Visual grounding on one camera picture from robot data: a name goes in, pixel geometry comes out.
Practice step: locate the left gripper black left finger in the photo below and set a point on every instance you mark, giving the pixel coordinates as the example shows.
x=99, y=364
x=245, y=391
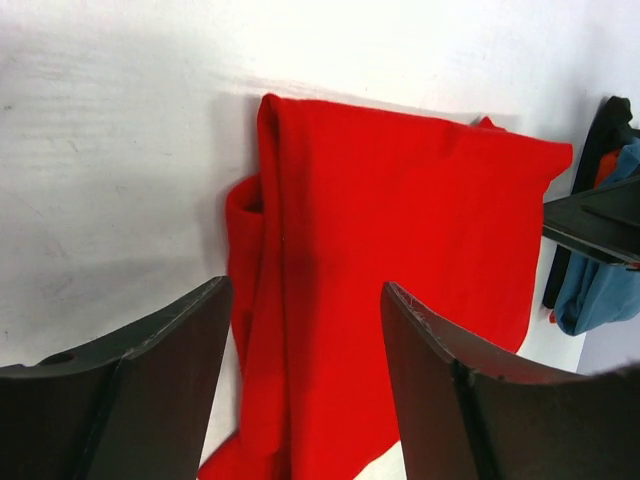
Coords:
x=132, y=404

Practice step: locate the red t-shirt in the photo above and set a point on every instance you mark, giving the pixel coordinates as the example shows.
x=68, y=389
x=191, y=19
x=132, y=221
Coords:
x=345, y=199

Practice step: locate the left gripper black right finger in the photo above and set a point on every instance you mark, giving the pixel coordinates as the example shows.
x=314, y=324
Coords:
x=468, y=409

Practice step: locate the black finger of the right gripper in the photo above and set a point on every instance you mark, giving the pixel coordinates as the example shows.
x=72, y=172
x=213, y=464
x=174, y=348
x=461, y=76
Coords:
x=602, y=224

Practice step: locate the folded black t-shirt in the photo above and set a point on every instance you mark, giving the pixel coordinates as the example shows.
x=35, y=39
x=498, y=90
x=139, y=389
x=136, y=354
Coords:
x=609, y=132

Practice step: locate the folded blue t-shirt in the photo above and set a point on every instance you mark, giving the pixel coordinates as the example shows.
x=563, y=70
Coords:
x=593, y=294

